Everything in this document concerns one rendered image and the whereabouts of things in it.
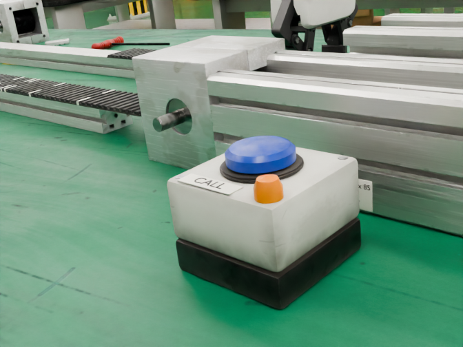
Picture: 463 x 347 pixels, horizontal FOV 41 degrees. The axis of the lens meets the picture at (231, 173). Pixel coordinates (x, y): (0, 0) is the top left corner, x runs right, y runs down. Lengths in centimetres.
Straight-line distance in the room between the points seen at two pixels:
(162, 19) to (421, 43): 299
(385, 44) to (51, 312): 39
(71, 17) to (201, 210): 278
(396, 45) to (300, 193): 30
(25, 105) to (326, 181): 54
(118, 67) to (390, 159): 62
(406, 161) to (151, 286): 17
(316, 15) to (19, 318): 43
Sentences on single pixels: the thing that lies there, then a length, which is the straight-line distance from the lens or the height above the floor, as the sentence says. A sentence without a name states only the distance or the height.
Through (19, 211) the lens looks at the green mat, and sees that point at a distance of 51.
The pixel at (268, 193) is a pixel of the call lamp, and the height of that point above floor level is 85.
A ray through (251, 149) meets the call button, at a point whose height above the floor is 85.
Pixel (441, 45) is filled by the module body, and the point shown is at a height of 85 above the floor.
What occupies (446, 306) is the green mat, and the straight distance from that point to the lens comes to 33.
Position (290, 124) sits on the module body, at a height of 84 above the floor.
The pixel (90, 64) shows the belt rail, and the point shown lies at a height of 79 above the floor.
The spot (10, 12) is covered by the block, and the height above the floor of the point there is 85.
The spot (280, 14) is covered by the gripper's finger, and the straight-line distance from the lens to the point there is 65.
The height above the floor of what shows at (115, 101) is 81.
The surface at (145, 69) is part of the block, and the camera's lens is 53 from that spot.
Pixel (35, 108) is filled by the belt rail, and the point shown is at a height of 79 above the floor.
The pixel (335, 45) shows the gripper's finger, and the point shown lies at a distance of 72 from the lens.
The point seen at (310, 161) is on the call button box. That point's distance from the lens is 35.
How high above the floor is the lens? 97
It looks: 22 degrees down
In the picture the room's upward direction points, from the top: 7 degrees counter-clockwise
